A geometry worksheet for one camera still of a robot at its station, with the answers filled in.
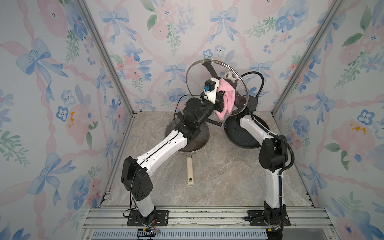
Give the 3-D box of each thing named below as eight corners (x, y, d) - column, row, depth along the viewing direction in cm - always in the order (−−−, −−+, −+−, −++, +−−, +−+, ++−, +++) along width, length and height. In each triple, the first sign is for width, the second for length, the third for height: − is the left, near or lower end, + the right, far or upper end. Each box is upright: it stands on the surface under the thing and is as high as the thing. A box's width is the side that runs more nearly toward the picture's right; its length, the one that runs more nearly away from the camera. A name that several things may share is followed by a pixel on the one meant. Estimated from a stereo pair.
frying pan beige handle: (188, 192, 84) (187, 185, 74) (187, 162, 95) (186, 152, 85) (193, 192, 84) (193, 184, 74) (192, 162, 95) (192, 152, 85)
